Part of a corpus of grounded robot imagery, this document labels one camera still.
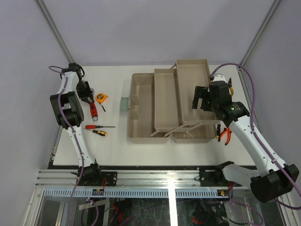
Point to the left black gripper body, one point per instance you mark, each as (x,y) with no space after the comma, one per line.
(83,90)

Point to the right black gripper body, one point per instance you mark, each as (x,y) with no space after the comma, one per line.
(210,104)

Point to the beige toolbox with smoky lid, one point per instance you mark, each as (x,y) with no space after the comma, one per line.
(160,105)

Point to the grey-green toolbox latch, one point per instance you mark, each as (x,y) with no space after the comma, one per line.
(124,104)

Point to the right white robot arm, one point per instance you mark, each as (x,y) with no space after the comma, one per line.
(274,178)

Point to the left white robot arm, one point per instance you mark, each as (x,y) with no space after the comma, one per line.
(69,115)

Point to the yellow needle-nose pliers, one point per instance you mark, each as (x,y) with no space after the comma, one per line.
(231,87)

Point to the orange tape measure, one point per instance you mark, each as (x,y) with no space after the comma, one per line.
(100,98)

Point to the yellow-black right screwdriver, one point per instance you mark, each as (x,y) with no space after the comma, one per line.
(218,131)

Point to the yellow-black stubby screwdriver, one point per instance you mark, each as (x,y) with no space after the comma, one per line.
(100,132)

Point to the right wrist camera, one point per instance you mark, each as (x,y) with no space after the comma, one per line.
(217,77)

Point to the right aluminium frame post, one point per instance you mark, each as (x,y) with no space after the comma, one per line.
(275,5)

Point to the aluminium frame post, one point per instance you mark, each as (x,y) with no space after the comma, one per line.
(275,5)
(51,23)

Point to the red-handled adjustable wrench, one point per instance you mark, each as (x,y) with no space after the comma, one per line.
(90,100)

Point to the red-handled long screwdriver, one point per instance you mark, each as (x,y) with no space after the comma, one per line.
(97,127)

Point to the aluminium mounting rail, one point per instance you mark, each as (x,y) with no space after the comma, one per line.
(134,178)

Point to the left aluminium frame post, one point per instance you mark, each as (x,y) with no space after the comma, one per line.
(51,23)

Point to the slotted cable duct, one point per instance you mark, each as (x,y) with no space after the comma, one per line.
(133,193)

